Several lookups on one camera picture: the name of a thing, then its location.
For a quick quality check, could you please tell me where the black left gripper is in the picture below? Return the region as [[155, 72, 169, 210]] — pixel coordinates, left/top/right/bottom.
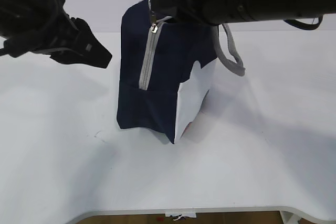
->
[[1, 0, 112, 69]]

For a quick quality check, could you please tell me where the navy blue lunch bag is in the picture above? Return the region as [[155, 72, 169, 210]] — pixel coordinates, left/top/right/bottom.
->
[[117, 0, 245, 144]]

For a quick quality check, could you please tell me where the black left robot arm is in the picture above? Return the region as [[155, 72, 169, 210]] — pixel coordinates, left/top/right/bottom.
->
[[1, 0, 112, 69]]

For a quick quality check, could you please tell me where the white tape under table edge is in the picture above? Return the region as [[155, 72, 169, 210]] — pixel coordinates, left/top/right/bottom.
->
[[165, 211, 197, 221]]

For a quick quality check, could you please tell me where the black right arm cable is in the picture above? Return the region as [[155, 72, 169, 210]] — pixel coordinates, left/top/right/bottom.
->
[[282, 15, 324, 31]]

